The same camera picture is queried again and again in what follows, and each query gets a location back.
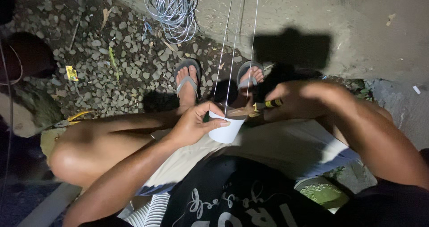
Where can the white ribbed plastic thing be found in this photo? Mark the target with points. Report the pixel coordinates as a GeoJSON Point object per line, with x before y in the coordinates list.
{"type": "Point", "coordinates": [152, 212]}

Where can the person's left leg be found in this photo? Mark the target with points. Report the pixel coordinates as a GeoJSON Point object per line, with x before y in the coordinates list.
{"type": "Point", "coordinates": [100, 143]}

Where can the green leaf blade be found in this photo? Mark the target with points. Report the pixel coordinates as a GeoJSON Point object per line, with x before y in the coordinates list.
{"type": "Point", "coordinates": [114, 63]}

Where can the person's left hand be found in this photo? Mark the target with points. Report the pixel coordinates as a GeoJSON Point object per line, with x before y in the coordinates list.
{"type": "Point", "coordinates": [189, 128]}

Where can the black printed shirt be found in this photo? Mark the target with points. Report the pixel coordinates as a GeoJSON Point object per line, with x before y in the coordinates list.
{"type": "Point", "coordinates": [234, 200]}

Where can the person's right hand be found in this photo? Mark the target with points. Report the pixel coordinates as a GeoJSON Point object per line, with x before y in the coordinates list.
{"type": "Point", "coordinates": [301, 96]}

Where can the person's right leg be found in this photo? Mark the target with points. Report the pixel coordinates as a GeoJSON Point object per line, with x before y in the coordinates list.
{"type": "Point", "coordinates": [249, 86]}

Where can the person's right fingers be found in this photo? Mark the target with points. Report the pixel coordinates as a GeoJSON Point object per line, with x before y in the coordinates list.
{"type": "Point", "coordinates": [276, 94]}

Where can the yellow wrapper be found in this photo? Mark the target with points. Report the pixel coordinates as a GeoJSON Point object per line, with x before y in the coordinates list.
{"type": "Point", "coordinates": [71, 73]}

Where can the person's leg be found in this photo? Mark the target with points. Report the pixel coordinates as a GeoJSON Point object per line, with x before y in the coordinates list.
{"type": "Point", "coordinates": [100, 143]}
{"type": "Point", "coordinates": [249, 86]}

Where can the white plastic cup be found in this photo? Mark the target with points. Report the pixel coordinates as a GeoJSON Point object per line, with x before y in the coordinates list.
{"type": "Point", "coordinates": [226, 131]}

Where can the small white scrap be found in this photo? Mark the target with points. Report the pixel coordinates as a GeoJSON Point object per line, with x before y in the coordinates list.
{"type": "Point", "coordinates": [416, 89]}

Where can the dry brown leaf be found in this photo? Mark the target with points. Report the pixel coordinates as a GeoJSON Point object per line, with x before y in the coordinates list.
{"type": "Point", "coordinates": [390, 19]}

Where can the light grey shorts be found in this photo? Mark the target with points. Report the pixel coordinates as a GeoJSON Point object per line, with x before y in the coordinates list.
{"type": "Point", "coordinates": [285, 146]}

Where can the large grey rock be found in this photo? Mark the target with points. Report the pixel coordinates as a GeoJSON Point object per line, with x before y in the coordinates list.
{"type": "Point", "coordinates": [30, 113]}

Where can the grey flip-flop sandal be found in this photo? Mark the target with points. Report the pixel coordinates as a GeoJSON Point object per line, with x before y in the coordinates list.
{"type": "Point", "coordinates": [247, 81]}
{"type": "Point", "coordinates": [187, 81]}

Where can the dark round pot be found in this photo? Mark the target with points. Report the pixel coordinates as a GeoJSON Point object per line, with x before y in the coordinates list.
{"type": "Point", "coordinates": [26, 57]}

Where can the grey pipe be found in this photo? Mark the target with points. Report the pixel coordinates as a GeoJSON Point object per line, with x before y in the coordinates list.
{"type": "Point", "coordinates": [50, 205]}

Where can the green patterned stool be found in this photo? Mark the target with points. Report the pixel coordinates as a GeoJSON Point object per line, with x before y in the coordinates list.
{"type": "Point", "coordinates": [321, 191]}

